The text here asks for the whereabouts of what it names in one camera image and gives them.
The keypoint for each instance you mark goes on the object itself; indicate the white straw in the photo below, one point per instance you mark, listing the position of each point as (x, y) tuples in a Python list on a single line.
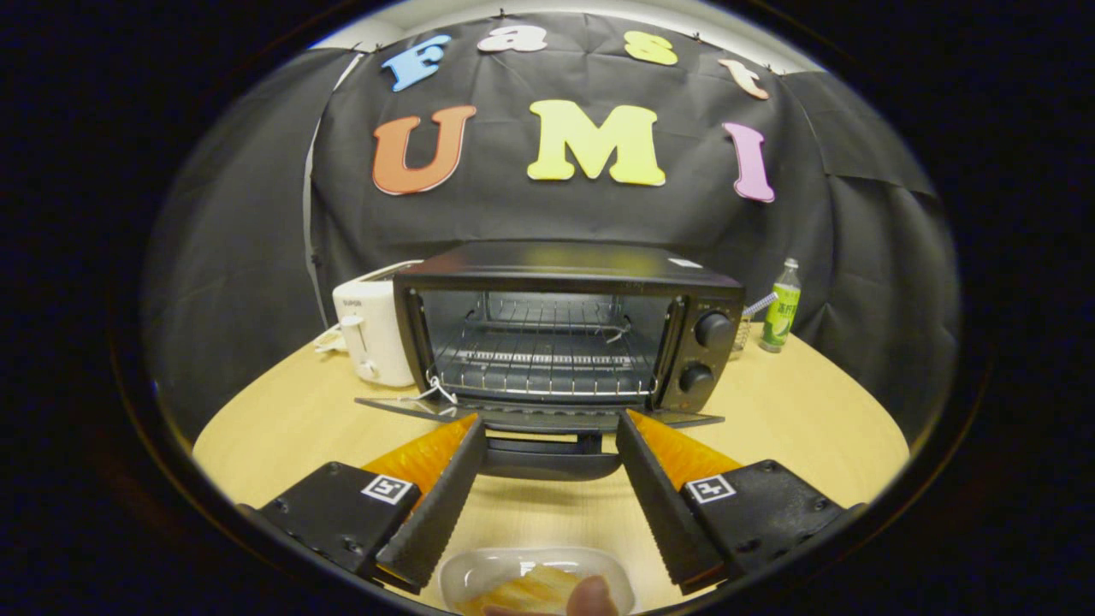
[(760, 304)]

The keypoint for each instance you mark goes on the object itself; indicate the white oval plate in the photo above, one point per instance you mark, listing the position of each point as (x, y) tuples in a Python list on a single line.
[(479, 569)]

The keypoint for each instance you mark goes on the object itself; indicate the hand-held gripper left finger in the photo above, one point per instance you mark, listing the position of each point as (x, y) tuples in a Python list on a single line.
[(436, 509)]

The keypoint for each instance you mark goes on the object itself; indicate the white pop-up toaster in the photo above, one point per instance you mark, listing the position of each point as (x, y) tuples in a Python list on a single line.
[(368, 329)]

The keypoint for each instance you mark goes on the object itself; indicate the black toaster oven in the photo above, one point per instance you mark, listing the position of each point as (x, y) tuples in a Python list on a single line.
[(565, 265)]

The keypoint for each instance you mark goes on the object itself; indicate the yellow ridged bread roll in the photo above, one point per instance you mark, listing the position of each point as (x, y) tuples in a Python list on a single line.
[(526, 593)]

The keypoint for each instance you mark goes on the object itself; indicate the green label drink bottle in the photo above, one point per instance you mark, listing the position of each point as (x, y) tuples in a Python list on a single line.
[(781, 312)]

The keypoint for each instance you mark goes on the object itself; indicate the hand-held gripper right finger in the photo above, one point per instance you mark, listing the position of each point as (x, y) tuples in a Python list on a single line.
[(663, 509)]

